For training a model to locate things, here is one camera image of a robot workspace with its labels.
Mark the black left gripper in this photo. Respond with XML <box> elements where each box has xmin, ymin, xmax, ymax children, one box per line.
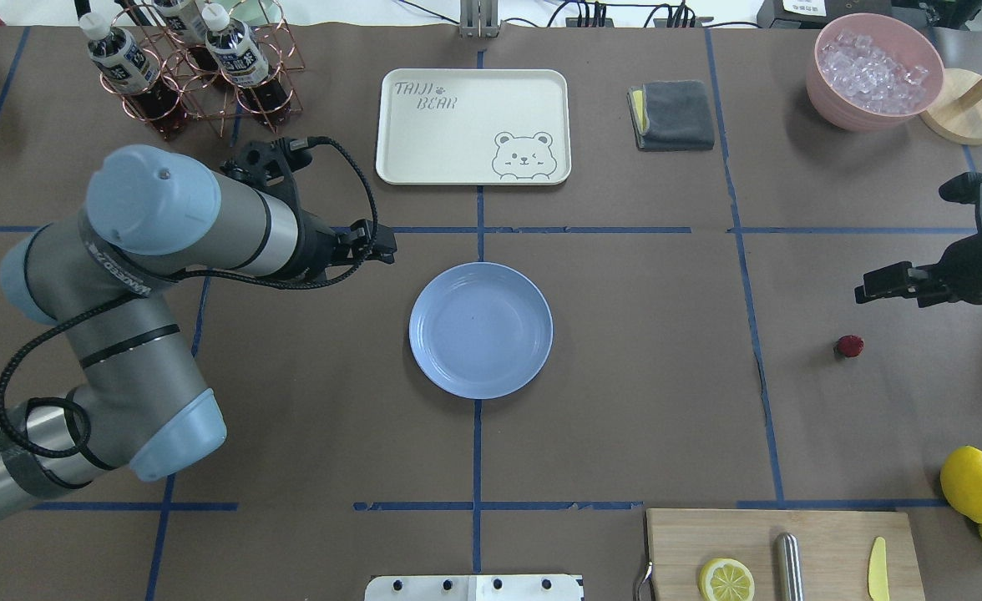
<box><xmin>290</xmin><ymin>213</ymin><xmax>398</xmax><ymax>280</ymax></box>

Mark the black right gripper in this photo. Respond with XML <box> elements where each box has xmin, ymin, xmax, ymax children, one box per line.
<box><xmin>854</xmin><ymin>237</ymin><xmax>982</xmax><ymax>307</ymax></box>

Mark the blue plastic plate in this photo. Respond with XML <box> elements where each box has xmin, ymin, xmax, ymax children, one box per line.
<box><xmin>407</xmin><ymin>262</ymin><xmax>554</xmax><ymax>400</ymax></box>

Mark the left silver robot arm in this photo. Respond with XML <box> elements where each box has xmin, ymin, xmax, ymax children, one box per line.
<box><xmin>0</xmin><ymin>137</ymin><xmax>398</xmax><ymax>520</ymax></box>

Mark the red strawberry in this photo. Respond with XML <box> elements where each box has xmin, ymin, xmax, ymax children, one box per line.
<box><xmin>833</xmin><ymin>335</ymin><xmax>865</xmax><ymax>358</ymax></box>

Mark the cream bear tray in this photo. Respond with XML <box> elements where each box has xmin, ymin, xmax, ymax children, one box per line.
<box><xmin>376</xmin><ymin>68</ymin><xmax>572</xmax><ymax>186</ymax></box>

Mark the wooden cup tree stand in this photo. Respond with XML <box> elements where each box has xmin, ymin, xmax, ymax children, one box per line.
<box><xmin>921</xmin><ymin>68</ymin><xmax>982</xmax><ymax>145</ymax></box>

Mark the pink bowl of ice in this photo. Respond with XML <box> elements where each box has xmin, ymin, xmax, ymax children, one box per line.
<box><xmin>807</xmin><ymin>13</ymin><xmax>944</xmax><ymax>132</ymax></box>

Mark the dark tea bottle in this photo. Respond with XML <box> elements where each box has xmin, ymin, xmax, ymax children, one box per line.
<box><xmin>201</xmin><ymin>3</ymin><xmax>291</xmax><ymax>129</ymax></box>
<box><xmin>152</xmin><ymin>1</ymin><xmax>219</xmax><ymax>73</ymax></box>
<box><xmin>78</xmin><ymin>12</ymin><xmax>187</xmax><ymax>139</ymax></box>

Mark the grey folded cloth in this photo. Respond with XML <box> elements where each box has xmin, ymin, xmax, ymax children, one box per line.
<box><xmin>627</xmin><ymin>80</ymin><xmax>715</xmax><ymax>152</ymax></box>

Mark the wooden cutting board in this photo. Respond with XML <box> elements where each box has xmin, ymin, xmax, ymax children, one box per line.
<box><xmin>643</xmin><ymin>508</ymin><xmax>927</xmax><ymax>601</ymax></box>

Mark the lemon half slice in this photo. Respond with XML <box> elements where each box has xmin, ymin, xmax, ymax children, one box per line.
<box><xmin>697</xmin><ymin>557</ymin><xmax>756</xmax><ymax>601</ymax></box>

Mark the copper wire bottle rack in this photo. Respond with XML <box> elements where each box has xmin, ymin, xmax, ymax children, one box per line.
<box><xmin>99</xmin><ymin>1</ymin><xmax>306</xmax><ymax>140</ymax></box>

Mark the steel handled knife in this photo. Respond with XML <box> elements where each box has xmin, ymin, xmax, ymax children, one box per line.
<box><xmin>775</xmin><ymin>532</ymin><xmax>805</xmax><ymax>600</ymax></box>

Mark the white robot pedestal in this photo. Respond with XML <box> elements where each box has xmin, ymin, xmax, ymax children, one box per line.
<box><xmin>364</xmin><ymin>573</ymin><xmax>585</xmax><ymax>600</ymax></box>

